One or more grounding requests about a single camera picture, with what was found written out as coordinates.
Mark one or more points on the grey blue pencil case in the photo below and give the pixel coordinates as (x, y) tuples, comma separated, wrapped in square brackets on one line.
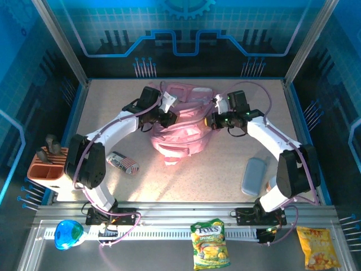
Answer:
[(252, 178)]

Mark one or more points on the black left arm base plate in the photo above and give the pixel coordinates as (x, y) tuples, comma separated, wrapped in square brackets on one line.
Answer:
[(127, 214)]

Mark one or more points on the aluminium side rail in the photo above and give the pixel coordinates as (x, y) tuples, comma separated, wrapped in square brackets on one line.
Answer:
[(81, 101), (298, 127)]

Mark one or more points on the green candy bag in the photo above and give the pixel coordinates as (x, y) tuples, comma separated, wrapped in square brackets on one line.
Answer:
[(210, 245)]

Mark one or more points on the aluminium frame post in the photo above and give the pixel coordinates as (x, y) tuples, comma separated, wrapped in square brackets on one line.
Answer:
[(308, 42), (66, 48)]

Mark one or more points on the yellow snack bag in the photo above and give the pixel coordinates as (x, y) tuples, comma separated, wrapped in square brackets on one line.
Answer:
[(317, 248)]

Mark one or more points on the aluminium frame beam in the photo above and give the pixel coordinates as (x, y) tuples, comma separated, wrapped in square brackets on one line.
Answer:
[(183, 211)]

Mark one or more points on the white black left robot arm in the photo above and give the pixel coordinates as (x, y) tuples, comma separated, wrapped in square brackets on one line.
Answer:
[(118, 127)]

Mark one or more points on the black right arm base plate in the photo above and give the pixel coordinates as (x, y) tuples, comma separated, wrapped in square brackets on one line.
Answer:
[(245, 216)]

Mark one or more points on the blue green plastic dome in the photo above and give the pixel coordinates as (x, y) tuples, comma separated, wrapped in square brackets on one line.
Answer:
[(66, 234)]

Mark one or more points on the black controller box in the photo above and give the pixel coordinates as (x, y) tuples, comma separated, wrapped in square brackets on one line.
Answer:
[(108, 233), (265, 235)]

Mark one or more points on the flag print pencil pouch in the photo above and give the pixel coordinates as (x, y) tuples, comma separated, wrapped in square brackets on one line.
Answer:
[(124, 163)]

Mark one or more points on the small orange-topped can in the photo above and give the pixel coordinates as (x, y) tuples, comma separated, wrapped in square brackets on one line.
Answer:
[(271, 184)]

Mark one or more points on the grey metal shelf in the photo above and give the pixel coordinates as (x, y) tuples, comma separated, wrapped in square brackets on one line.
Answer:
[(155, 257)]

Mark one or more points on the pink backpack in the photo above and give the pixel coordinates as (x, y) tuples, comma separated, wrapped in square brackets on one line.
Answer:
[(180, 141)]

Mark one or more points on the orange and white knife block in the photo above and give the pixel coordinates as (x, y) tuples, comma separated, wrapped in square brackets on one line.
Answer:
[(42, 170)]

